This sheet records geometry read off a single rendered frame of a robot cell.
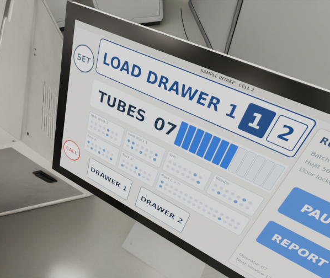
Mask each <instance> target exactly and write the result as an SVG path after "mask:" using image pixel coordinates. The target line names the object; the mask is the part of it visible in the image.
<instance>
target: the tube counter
mask: <svg viewBox="0 0 330 278"><path fill-rule="evenodd" d="M149 134H150V135H152V136H154V137H157V138H159V139H160V140H162V141H164V142H167V143H169V144H170V145H172V146H174V147H177V148H179V149H181V150H183V151H185V152H187V153H189V154H191V155H193V156H195V157H197V158H199V159H201V160H203V161H206V162H208V163H210V164H212V165H214V166H216V167H218V168H220V169H222V170H224V171H226V172H228V173H230V174H232V175H234V176H236V177H238V178H240V179H242V180H244V181H246V182H248V183H250V184H252V185H254V186H257V187H259V188H261V189H263V190H265V191H267V192H269V193H271V191H272V190H273V188H274V187H275V186H276V184H277V182H278V181H279V179H280V178H281V176H282V175H283V174H284V172H285V171H286V169H287V168H288V166H287V165H284V164H282V163H280V162H278V161H275V160H273V159H271V158H269V157H267V156H264V155H262V154H260V153H258V152H256V151H253V150H251V149H249V148H247V147H245V146H242V145H240V144H238V143H235V142H233V141H231V140H229V139H227V138H224V137H222V136H220V135H218V134H216V133H213V132H211V131H209V130H207V129H204V128H202V127H200V126H198V125H196V124H193V123H191V122H189V121H186V120H184V119H182V118H180V117H177V116H175V115H173V114H171V113H169V112H166V111H164V110H162V109H160V108H157V110H156V113H155V117H154V119H153V123H152V126H151V130H150V133H149Z"/></svg>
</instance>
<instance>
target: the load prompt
mask: <svg viewBox="0 0 330 278"><path fill-rule="evenodd" d="M95 73H97V74H99V75H101V76H104V77H106V78H109V79H111V80H113V81H115V82H118V83H120V84H122V85H124V86H127V87H129V88H131V89H133V90H136V91H138V92H140V93H142V94H145V95H147V96H149V97H151V98H154V99H156V100H159V101H161V102H163V103H165V104H168V105H170V106H172V107H174V108H177V109H179V110H181V111H183V112H186V113H188V114H190V115H192V116H195V117H197V118H200V119H202V120H204V121H206V122H209V123H211V124H213V125H215V126H218V127H220V128H222V129H224V130H227V131H229V132H231V133H234V134H236V135H238V136H241V137H243V138H245V139H247V140H250V141H252V142H254V143H256V144H259V145H261V146H263V147H265V148H268V149H270V150H272V151H274V152H277V153H279V154H282V155H284V156H286V157H288V158H291V159H294V157H295V156H296V154H297V153H298V151H299V150H300V148H301V147H302V145H303V144H304V143H305V141H306V140H307V138H308V137H309V135H310V133H311V132H312V131H313V129H314V128H315V126H316V125H317V123H318V122H319V121H318V120H315V119H313V118H310V117H308V116H305V115H302V114H300V113H297V112H295V111H292V110H289V109H287V108H284V107H282V106H279V105H276V104H274V103H271V102H269V101H266V100H264V99H261V98H258V97H255V96H253V95H250V94H248V93H245V92H243V91H240V90H238V89H235V88H232V87H229V86H227V85H224V84H222V83H219V82H217V81H214V80H212V79H209V78H206V77H203V76H201V75H199V74H196V73H193V72H191V71H188V70H185V69H183V68H180V67H178V66H175V65H172V64H170V63H167V62H164V61H162V60H159V59H157V58H154V57H152V56H149V55H146V54H143V53H142V52H138V51H136V50H133V49H131V48H128V47H126V46H123V45H120V44H117V43H115V42H112V41H110V40H107V39H105V38H102V37H100V42H99V49H98V55H97V62H96V66H95Z"/></svg>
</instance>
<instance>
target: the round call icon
mask: <svg viewBox="0 0 330 278"><path fill-rule="evenodd" d="M81 151H82V145H80V144H79V143H77V142H75V141H73V140H71V139H70V138H68V137H66V136H64V137H63V148H62V155H63V156H65V157H66V158H68V159H70V160H71V161H73V162H75V163H77V164H78V165H79V163H80V158H81Z"/></svg>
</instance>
